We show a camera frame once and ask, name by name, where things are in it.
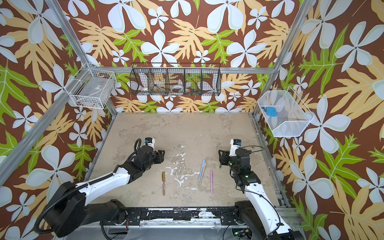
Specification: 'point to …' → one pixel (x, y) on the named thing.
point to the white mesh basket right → (284, 113)
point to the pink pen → (211, 180)
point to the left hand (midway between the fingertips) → (160, 149)
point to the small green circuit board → (241, 232)
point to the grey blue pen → (202, 171)
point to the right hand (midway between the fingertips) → (220, 150)
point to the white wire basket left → (92, 87)
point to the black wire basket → (175, 79)
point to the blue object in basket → (270, 111)
